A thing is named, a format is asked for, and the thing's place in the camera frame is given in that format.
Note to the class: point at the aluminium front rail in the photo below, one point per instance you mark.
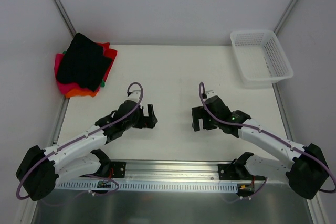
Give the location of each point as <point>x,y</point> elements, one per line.
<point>170,171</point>

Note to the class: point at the white slotted cable duct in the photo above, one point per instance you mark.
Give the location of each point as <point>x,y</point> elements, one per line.
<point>122,185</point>

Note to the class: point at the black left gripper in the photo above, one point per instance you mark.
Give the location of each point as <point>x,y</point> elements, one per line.
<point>144,118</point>

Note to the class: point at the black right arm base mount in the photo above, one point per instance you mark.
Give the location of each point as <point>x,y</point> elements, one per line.
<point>236,170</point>

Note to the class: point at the magenta folded t shirt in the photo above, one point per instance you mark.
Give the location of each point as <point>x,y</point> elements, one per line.
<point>66,69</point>

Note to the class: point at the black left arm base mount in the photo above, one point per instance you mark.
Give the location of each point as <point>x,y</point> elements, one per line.
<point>113,169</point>

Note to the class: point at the white plastic basket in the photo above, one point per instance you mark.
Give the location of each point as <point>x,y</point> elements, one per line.
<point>260,58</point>

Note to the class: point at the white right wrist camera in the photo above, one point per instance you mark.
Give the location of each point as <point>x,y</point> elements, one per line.
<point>210,93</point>

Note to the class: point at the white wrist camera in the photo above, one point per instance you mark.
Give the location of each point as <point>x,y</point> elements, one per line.
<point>135,96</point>
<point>210,93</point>

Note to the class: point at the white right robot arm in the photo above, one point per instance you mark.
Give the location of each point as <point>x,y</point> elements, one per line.
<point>303,168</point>

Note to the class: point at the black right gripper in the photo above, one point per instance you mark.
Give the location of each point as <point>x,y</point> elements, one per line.
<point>203,118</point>

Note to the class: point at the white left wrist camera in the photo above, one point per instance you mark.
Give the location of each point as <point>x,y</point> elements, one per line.
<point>135,96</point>

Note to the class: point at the left aluminium corner post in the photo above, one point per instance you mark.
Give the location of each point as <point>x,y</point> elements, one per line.
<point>65,17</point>

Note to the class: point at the red folded t shirt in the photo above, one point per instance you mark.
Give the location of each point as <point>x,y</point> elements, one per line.
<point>109,53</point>

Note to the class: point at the orange folded t shirt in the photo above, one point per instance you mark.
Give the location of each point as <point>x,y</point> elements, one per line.
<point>81,93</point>

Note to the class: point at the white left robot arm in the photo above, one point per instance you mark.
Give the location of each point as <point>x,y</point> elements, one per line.
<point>41,170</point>

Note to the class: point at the black t shirt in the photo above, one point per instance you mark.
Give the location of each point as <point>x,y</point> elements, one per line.
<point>93,63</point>

